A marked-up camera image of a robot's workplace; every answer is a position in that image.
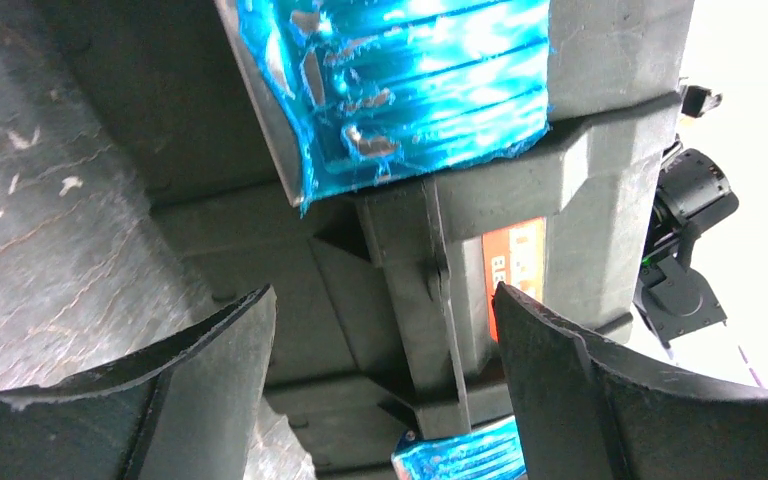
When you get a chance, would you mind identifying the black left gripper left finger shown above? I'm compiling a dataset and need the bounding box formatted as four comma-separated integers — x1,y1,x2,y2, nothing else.
0,286,276,479

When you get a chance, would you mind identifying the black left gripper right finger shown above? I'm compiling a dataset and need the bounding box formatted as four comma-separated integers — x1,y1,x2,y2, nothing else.
493,283,768,479

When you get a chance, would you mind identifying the black plastic toolbox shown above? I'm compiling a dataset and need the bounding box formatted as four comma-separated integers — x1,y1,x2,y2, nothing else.
38,1,694,479

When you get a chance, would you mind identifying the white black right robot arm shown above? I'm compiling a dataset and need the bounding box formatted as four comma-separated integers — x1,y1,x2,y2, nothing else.
493,146,768,479

